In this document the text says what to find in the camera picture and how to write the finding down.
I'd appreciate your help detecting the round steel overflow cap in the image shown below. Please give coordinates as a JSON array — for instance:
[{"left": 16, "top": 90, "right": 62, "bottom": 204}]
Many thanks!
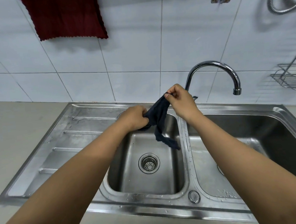
[{"left": 188, "top": 190, "right": 201, "bottom": 205}]

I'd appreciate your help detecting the chrome wire wall rack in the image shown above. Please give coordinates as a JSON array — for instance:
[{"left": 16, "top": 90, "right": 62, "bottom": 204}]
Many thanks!
[{"left": 267, "top": 43, "right": 296, "bottom": 94}]

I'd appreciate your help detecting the person's left hand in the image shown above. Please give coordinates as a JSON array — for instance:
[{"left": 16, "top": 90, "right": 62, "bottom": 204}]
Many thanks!
[{"left": 114, "top": 105, "right": 150, "bottom": 133}]

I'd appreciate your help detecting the dark blue wet cloth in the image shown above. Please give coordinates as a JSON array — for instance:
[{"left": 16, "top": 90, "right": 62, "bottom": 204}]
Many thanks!
[{"left": 136, "top": 93, "right": 181, "bottom": 154}]

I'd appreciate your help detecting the round sink drain strainer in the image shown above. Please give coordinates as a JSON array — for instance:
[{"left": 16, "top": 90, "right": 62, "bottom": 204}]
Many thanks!
[{"left": 138, "top": 152, "right": 161, "bottom": 174}]

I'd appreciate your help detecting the person's left forearm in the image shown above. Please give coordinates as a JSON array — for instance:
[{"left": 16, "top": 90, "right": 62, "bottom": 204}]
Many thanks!
[{"left": 0, "top": 120, "right": 142, "bottom": 224}]

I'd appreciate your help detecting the person's right forearm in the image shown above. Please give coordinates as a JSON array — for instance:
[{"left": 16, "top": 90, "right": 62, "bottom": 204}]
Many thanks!
[{"left": 182, "top": 99, "right": 296, "bottom": 224}]

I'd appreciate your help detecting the chrome gooseneck faucet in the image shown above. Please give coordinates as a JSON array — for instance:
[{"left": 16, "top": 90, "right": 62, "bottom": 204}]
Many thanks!
[{"left": 182, "top": 58, "right": 242, "bottom": 101}]

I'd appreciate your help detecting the dark red hanging towel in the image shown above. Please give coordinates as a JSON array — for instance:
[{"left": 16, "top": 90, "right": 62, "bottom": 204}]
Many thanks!
[{"left": 20, "top": 0, "right": 109, "bottom": 47}]

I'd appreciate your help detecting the person's right hand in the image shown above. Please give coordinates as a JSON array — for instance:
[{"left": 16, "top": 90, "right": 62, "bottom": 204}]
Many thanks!
[{"left": 163, "top": 82, "right": 200, "bottom": 123}]

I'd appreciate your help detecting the stainless steel double sink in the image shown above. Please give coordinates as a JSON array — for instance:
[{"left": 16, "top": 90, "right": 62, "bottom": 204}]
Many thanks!
[{"left": 0, "top": 80, "right": 296, "bottom": 224}]

